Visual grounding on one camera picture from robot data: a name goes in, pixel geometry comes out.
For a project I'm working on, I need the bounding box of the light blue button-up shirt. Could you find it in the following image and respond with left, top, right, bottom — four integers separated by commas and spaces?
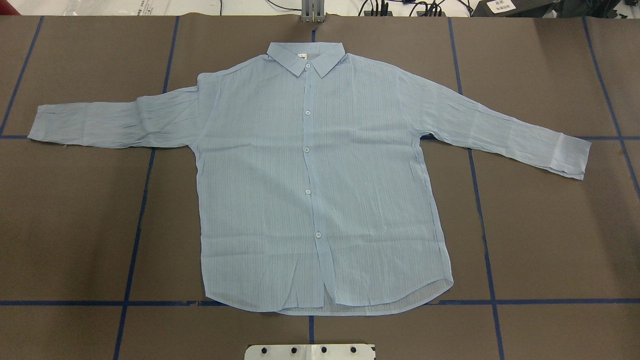
28, 42, 591, 316

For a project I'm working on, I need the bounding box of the grey aluminium frame post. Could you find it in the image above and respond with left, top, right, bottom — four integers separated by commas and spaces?
301, 0, 326, 23

